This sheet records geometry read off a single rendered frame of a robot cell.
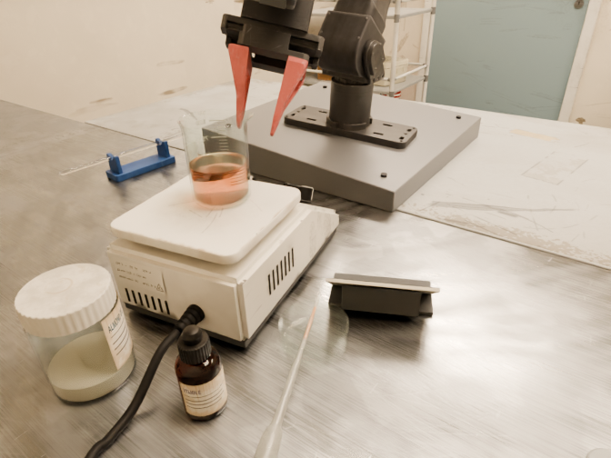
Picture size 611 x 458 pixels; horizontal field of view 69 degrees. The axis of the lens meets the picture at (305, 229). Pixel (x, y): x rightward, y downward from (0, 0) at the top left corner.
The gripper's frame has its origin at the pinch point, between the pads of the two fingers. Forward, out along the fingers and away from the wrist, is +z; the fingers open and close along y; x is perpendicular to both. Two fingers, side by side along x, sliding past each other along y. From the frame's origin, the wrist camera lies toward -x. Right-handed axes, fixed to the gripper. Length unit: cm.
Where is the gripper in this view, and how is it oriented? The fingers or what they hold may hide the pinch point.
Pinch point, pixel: (256, 124)
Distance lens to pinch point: 48.2
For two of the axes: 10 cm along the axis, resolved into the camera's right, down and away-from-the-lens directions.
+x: -0.7, -0.5, 10.0
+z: -2.0, 9.8, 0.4
